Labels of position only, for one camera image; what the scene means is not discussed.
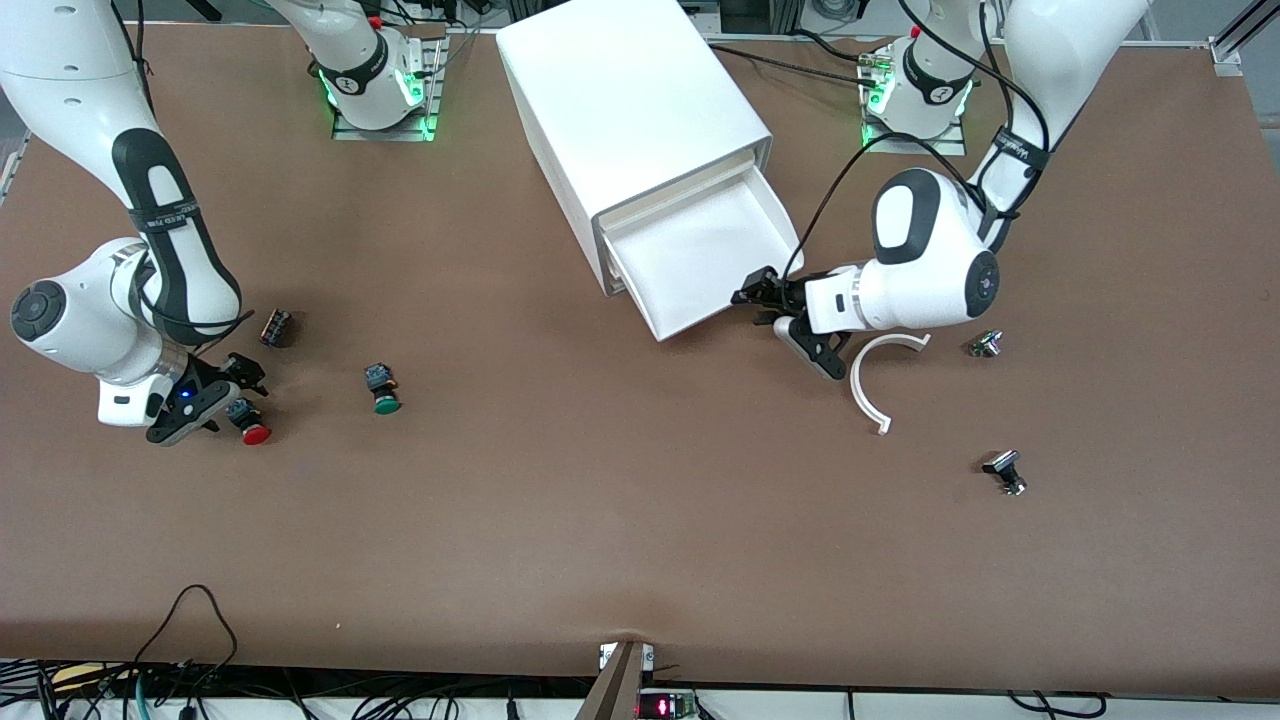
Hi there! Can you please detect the white drawer cabinet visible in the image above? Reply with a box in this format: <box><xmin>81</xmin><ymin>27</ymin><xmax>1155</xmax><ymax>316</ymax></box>
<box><xmin>495</xmin><ymin>0</ymin><xmax>774</xmax><ymax>298</ymax></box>

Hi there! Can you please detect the red mushroom push button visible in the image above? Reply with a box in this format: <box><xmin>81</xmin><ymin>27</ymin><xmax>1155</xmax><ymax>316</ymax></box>
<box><xmin>226</xmin><ymin>398</ymin><xmax>273</xmax><ymax>447</ymax></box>

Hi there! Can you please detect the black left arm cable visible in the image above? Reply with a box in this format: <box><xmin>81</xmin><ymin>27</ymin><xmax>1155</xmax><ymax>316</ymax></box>
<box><xmin>780</xmin><ymin>0</ymin><xmax>1053</xmax><ymax>286</ymax></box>

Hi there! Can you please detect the white drawer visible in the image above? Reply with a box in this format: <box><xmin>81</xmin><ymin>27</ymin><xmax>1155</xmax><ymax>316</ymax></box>
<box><xmin>597</xmin><ymin>160</ymin><xmax>806</xmax><ymax>343</ymax></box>

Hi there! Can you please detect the black floor cable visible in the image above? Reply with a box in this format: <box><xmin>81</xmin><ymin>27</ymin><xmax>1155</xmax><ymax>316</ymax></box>
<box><xmin>1005</xmin><ymin>690</ymin><xmax>1111</xmax><ymax>720</ymax></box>

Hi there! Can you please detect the aluminium frame profile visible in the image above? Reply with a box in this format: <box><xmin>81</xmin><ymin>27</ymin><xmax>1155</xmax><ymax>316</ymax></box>
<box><xmin>0</xmin><ymin>125</ymin><xmax>31</xmax><ymax>206</ymax></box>
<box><xmin>1210</xmin><ymin>0</ymin><xmax>1280</xmax><ymax>77</ymax></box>

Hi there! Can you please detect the green mushroom push button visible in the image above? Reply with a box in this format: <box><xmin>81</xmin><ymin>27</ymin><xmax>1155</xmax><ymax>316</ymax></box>
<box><xmin>364</xmin><ymin>363</ymin><xmax>403</xmax><ymax>416</ymax></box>

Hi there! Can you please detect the white semicircular bracket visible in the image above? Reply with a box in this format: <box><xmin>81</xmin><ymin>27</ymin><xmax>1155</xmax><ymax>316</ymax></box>
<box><xmin>849</xmin><ymin>333</ymin><xmax>933</xmax><ymax>437</ymax></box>

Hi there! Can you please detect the black looped cable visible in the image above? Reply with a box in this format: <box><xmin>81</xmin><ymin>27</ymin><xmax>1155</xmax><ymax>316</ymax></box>
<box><xmin>133</xmin><ymin>584</ymin><xmax>239</xmax><ymax>691</ymax></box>

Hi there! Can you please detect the black cable bundle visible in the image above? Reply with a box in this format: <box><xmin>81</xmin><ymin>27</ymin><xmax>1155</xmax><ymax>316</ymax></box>
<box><xmin>0</xmin><ymin>658</ymin><xmax>601</xmax><ymax>720</ymax></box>

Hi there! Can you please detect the black table cable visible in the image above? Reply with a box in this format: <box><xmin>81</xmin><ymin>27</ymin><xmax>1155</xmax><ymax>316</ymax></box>
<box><xmin>790</xmin><ymin>28</ymin><xmax>883</xmax><ymax>63</ymax></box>
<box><xmin>705</xmin><ymin>42</ymin><xmax>873</xmax><ymax>87</ymax></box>

